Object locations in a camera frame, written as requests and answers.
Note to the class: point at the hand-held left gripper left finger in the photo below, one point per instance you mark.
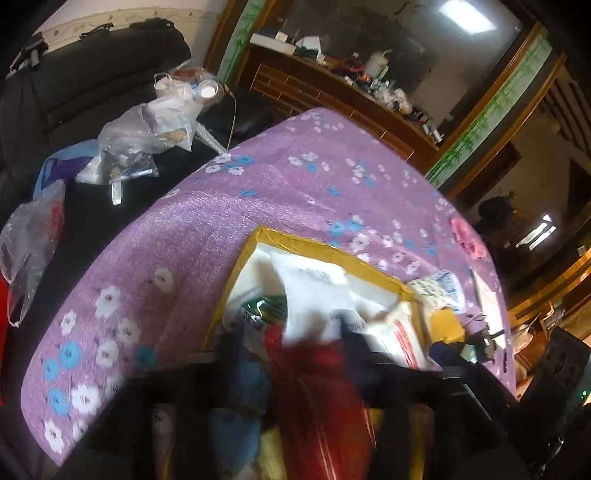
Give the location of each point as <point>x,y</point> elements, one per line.
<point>240,406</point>

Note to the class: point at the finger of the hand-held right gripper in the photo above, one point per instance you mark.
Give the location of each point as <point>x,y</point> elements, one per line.
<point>445,356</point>

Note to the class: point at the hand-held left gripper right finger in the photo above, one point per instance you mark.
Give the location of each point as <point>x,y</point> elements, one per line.
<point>401,387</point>

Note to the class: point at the white foam box yellow tape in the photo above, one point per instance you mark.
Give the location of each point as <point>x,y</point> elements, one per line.
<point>369,295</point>

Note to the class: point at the flat yellow box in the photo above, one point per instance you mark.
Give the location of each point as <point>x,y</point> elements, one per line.
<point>445,325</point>

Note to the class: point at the small grey gadget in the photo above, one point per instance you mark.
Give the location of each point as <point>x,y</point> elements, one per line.
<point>484,345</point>

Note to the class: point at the white packet with red print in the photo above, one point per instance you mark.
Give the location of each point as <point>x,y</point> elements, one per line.
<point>406,339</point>

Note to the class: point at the blue and white printed packet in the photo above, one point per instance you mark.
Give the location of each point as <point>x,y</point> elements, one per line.
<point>438,290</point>

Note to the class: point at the white booklet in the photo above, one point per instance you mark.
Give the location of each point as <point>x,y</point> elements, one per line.
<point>489,300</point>

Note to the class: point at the green and white packet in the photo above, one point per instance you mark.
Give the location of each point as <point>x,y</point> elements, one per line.
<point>263,310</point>

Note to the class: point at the pink cloth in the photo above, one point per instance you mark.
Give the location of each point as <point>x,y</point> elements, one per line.
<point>466,235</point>

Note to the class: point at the white crumpled wrapper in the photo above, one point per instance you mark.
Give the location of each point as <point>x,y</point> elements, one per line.
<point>314,286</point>

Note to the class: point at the purple floral blanket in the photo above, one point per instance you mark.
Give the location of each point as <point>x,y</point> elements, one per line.
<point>184,230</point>

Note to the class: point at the red plastic bag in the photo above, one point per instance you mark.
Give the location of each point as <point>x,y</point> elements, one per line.
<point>2,323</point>

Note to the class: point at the pile of shelf clutter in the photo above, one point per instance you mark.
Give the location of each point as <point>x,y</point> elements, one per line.
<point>401,101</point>

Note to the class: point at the clear bag with red print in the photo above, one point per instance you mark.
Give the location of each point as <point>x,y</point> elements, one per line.
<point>27,249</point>

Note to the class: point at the wooden cabinet with mirror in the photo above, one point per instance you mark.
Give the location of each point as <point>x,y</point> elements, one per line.
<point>323,97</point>

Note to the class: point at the clear plastic bag of items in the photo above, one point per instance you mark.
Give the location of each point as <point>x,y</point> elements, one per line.
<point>134,138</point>

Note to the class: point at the white jug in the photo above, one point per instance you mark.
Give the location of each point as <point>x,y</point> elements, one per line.
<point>376,64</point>

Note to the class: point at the blue plastic bag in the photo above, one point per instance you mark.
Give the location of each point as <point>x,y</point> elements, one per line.
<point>57,164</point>

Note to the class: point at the white bag with bottle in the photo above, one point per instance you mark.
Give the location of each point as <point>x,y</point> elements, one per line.
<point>184,87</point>

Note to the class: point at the tissue box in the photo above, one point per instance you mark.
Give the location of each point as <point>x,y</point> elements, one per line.
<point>308,45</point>

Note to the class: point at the flat white box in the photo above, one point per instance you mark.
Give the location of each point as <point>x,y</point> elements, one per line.
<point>272,41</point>

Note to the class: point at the black sofa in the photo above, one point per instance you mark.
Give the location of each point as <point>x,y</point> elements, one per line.
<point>92,69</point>

